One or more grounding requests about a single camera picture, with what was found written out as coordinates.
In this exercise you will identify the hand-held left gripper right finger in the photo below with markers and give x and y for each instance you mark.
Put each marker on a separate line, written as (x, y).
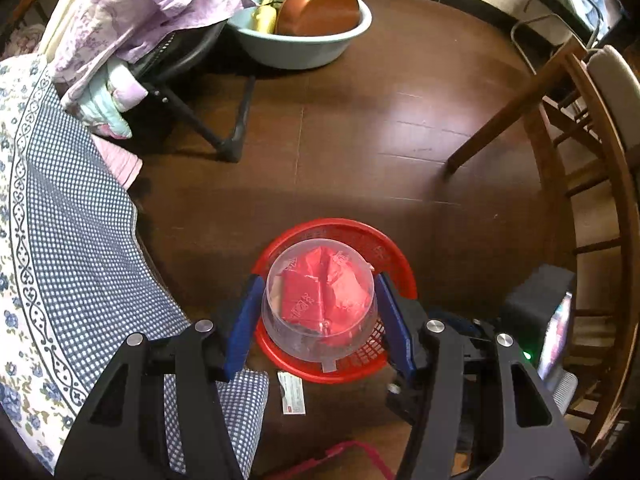
(395, 330)

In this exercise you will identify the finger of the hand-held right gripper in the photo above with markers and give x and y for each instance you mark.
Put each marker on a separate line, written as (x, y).
(402, 400)

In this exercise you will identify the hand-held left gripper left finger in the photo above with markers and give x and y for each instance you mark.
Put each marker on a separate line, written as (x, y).
(244, 330)

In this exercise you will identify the clear plastic container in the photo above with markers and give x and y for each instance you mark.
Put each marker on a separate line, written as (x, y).
(280, 332)

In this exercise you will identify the red plastic basket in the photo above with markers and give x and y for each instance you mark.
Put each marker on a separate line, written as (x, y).
(392, 255)

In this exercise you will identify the white paper wrapper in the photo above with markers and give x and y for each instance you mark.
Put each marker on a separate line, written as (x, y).
(291, 392)

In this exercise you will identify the brown wooden chair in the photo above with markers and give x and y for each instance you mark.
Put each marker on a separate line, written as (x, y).
(500, 120)

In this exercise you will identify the black folding chair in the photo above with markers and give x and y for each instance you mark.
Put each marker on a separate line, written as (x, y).
(232, 140)

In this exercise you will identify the pink cloth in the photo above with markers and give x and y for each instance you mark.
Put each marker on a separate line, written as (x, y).
(122, 165)

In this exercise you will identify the blue floral blanket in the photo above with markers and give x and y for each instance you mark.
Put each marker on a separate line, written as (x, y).
(75, 210)

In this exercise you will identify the white chair cushion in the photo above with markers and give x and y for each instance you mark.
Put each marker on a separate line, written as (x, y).
(615, 90)

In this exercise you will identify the light green cloth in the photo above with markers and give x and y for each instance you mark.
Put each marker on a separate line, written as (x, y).
(107, 110)

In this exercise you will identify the light blue basin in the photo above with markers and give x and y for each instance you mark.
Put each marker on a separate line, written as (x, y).
(300, 52)

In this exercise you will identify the copper frying pan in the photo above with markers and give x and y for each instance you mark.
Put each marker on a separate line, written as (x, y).
(320, 10)

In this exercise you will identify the pink metal frame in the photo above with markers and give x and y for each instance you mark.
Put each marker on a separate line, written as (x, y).
(360, 452)

